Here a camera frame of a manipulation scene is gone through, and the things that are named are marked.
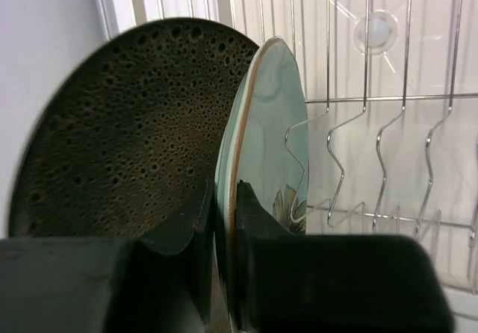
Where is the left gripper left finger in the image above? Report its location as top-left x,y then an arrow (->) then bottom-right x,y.
1,181 -> 214,332

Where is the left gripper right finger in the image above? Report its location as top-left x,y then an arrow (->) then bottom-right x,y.
234,182 -> 455,332

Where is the green floral plate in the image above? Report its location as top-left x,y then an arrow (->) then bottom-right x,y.
214,37 -> 309,332

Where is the brown plate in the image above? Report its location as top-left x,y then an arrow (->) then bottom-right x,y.
7,17 -> 258,237

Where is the wire dish rack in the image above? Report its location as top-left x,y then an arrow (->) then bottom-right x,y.
126,0 -> 478,296

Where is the aluminium frame rail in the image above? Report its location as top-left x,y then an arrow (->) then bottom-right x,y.
96,0 -> 136,40

